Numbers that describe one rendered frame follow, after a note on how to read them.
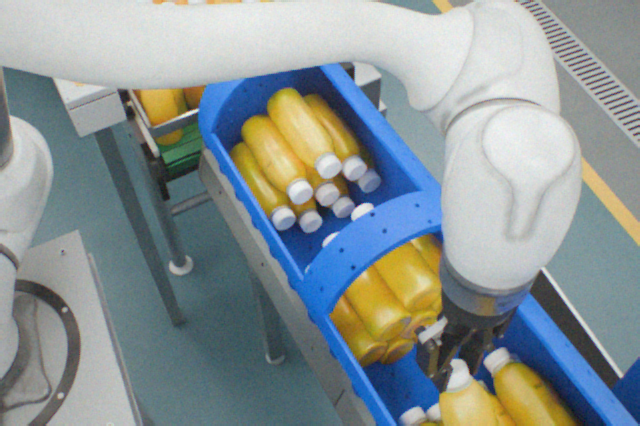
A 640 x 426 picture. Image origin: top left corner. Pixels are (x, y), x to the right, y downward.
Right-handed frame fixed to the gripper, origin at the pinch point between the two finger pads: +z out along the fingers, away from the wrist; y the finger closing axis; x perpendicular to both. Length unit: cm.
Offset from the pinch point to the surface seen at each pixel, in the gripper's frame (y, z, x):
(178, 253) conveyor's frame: -14, 112, 108
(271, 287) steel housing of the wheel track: -8, 37, 41
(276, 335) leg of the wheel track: -1, 105, 63
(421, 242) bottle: 11.0, 10.8, 22.1
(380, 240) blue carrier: 1.8, 0.6, 20.1
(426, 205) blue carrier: 10.8, 1.1, 22.2
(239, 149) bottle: -4, 16, 58
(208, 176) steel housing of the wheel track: -7, 37, 71
